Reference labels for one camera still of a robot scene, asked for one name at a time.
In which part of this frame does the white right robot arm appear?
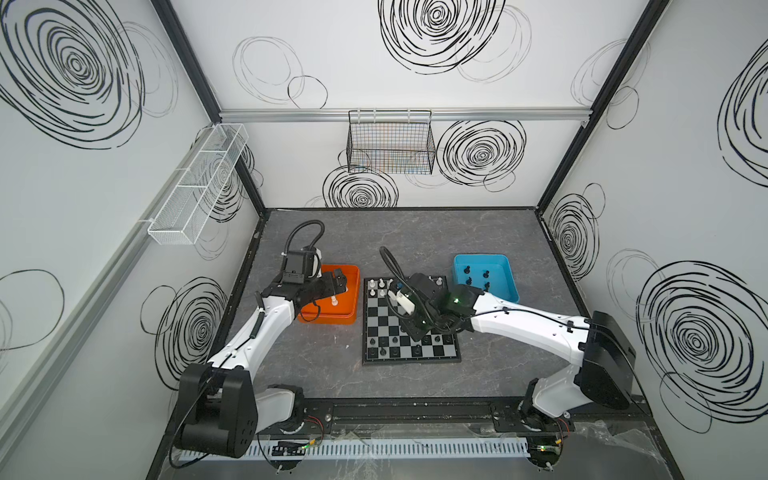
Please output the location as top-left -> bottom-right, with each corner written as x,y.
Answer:
373,273 -> 636,431

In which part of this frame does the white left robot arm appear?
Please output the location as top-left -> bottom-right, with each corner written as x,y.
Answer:
171,246 -> 347,458

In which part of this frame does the orange plastic tray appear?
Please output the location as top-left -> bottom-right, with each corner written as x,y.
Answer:
298,264 -> 360,325

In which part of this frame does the black and white chessboard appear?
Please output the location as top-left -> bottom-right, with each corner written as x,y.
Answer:
362,277 -> 461,365

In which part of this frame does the blue plastic tray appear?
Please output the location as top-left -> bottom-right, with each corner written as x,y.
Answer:
453,254 -> 520,303

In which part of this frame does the white mesh shelf basket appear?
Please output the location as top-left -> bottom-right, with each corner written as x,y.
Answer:
147,123 -> 249,246

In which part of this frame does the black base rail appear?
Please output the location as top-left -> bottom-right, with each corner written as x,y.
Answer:
170,394 -> 652,436

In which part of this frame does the white slotted cable duct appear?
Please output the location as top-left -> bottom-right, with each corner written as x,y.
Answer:
178,436 -> 532,463

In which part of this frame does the black wire basket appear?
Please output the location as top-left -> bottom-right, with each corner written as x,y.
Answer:
345,120 -> 437,175

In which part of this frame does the aluminium wall rail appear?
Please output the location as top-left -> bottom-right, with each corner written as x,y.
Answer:
220,107 -> 592,123

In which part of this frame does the black vertical frame post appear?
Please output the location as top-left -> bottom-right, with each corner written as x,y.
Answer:
151,0 -> 269,220

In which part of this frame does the black right frame post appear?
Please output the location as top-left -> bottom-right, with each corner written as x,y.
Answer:
535,0 -> 670,212

